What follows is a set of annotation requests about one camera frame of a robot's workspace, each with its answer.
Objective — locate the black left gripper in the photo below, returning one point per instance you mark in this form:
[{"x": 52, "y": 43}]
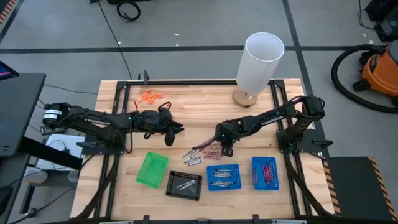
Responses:
[{"x": 158, "y": 121}]

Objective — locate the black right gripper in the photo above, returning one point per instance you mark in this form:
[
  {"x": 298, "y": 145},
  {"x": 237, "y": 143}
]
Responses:
[{"x": 227, "y": 133}]

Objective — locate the white crayon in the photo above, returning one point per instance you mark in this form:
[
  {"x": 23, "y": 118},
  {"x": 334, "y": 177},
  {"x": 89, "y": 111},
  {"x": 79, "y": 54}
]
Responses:
[
  {"x": 225, "y": 182},
  {"x": 186, "y": 154},
  {"x": 192, "y": 153},
  {"x": 186, "y": 183},
  {"x": 222, "y": 184},
  {"x": 196, "y": 162},
  {"x": 188, "y": 186},
  {"x": 192, "y": 159},
  {"x": 225, "y": 170},
  {"x": 223, "y": 173}
]

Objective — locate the black plastic basket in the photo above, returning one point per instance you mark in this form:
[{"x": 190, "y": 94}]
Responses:
[{"x": 186, "y": 194}]

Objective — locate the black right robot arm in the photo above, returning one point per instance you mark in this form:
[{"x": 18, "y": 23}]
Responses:
[{"x": 267, "y": 119}]

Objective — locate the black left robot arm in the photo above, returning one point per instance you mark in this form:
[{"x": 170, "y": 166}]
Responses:
[{"x": 93, "y": 121}]

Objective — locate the blue plastic basket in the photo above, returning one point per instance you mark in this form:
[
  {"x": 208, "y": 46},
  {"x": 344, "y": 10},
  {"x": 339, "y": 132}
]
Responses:
[
  {"x": 259, "y": 174},
  {"x": 237, "y": 188}
]

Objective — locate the green plastic basket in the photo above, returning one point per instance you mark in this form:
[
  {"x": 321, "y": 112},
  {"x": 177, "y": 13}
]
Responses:
[{"x": 152, "y": 169}]

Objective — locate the red crayon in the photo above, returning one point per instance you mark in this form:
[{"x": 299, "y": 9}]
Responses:
[{"x": 136, "y": 105}]

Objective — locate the black table clamp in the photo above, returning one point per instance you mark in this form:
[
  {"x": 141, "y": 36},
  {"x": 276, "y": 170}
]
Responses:
[
  {"x": 145, "y": 76},
  {"x": 146, "y": 219},
  {"x": 256, "y": 219}
]

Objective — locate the white cylinder table lamp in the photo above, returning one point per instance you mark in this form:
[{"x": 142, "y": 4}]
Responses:
[{"x": 258, "y": 68}]

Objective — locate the white box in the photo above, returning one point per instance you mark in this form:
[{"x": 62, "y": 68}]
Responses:
[{"x": 70, "y": 140}]

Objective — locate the clear plastic cup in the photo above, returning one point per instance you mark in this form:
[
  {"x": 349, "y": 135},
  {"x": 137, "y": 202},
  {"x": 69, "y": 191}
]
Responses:
[{"x": 73, "y": 176}]

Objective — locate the black power adapter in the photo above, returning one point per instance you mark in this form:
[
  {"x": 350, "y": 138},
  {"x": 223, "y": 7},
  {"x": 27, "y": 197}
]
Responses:
[{"x": 53, "y": 130}]

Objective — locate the black desk beam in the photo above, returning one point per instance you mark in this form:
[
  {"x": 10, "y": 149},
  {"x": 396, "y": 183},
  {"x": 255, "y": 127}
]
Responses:
[{"x": 49, "y": 152}]

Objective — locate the orange shop vacuum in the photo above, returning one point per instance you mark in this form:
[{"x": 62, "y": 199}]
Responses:
[
  {"x": 382, "y": 71},
  {"x": 334, "y": 73}
]

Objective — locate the black platform with hazard stripes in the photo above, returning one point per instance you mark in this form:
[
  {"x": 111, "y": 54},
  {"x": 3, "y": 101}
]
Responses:
[{"x": 357, "y": 186}]

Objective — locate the white round object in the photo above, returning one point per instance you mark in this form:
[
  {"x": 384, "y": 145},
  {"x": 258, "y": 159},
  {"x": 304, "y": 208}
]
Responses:
[{"x": 35, "y": 176}]

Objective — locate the black desk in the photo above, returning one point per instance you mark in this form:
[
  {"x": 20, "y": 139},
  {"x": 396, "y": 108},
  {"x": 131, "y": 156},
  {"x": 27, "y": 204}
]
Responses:
[{"x": 18, "y": 109}]

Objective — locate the computer monitor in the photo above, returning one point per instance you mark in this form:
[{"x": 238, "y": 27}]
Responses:
[{"x": 6, "y": 71}]

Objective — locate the black equipment case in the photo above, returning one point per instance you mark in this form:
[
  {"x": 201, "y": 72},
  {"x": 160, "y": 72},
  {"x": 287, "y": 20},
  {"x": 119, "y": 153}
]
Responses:
[{"x": 388, "y": 28}]

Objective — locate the hazard tape strip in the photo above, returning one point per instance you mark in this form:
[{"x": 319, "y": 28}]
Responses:
[{"x": 7, "y": 9}]

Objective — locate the black aluminium table frame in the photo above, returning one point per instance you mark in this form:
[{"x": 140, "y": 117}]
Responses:
[{"x": 199, "y": 82}]

